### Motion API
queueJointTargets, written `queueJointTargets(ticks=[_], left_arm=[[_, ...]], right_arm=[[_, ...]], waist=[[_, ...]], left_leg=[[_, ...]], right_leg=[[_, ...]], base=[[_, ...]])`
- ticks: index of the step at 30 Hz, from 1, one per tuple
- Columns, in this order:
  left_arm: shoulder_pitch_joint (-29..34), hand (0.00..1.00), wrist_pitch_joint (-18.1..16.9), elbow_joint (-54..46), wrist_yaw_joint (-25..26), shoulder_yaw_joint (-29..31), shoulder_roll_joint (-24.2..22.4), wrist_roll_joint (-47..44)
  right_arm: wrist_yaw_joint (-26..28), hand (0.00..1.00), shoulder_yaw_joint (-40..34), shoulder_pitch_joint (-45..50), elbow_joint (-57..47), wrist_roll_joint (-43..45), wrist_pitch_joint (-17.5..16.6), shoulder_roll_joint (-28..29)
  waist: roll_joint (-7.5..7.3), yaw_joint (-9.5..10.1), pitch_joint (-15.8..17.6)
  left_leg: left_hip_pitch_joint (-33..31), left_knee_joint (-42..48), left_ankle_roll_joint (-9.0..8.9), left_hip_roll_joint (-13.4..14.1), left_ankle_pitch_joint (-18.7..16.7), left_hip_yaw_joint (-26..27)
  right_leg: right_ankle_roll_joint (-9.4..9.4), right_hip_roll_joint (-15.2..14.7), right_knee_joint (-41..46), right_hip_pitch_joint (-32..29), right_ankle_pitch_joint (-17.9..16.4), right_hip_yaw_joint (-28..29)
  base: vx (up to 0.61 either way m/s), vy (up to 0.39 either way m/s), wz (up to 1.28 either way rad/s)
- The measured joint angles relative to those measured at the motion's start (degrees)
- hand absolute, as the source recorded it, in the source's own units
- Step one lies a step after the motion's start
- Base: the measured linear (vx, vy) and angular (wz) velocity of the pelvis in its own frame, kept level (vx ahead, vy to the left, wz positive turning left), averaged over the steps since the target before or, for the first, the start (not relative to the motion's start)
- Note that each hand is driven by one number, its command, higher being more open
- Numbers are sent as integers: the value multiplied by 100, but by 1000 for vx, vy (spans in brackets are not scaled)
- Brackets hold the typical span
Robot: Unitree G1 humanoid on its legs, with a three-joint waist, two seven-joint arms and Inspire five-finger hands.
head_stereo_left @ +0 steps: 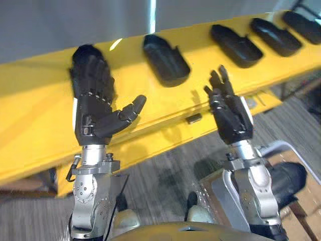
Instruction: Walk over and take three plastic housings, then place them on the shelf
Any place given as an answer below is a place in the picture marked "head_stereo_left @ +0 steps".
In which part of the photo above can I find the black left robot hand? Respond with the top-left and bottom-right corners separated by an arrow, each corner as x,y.
69,51 -> 147,147

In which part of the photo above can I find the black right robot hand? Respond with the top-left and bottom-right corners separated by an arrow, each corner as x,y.
203,65 -> 254,145

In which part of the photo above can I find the black plastic housing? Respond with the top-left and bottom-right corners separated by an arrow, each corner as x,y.
269,162 -> 308,210
282,10 -> 321,46
250,17 -> 303,58
142,34 -> 191,88
209,24 -> 264,69
71,44 -> 105,63

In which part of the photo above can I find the small black shelf label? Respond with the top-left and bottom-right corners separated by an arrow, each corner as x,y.
185,113 -> 203,124

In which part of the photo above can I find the yellow metal shelf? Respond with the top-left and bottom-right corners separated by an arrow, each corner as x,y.
0,9 -> 321,199

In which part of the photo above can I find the silver right robot leg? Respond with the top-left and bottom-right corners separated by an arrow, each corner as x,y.
185,191 -> 217,224

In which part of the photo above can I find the silver robot leg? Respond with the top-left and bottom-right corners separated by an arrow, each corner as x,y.
113,192 -> 141,235
185,191 -> 217,224

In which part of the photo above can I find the silver left robot leg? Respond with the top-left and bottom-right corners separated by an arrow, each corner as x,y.
113,192 -> 141,235

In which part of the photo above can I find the silver vertical pole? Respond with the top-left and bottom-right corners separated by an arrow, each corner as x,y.
147,0 -> 157,34

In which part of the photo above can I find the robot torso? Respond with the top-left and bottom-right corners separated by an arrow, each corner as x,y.
110,221 -> 253,241

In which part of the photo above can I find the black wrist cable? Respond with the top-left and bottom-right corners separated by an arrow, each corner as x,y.
65,155 -> 81,183

